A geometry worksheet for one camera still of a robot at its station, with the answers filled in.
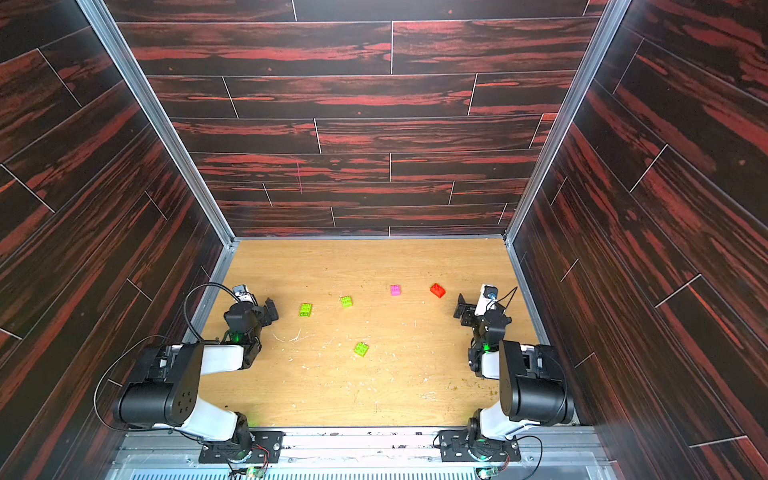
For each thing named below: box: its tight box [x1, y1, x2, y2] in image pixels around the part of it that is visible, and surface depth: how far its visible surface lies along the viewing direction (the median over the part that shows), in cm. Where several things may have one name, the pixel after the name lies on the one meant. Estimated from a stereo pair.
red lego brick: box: [430, 283, 446, 299], surface depth 106 cm
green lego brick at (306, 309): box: [299, 303, 313, 317], surface depth 100 cm
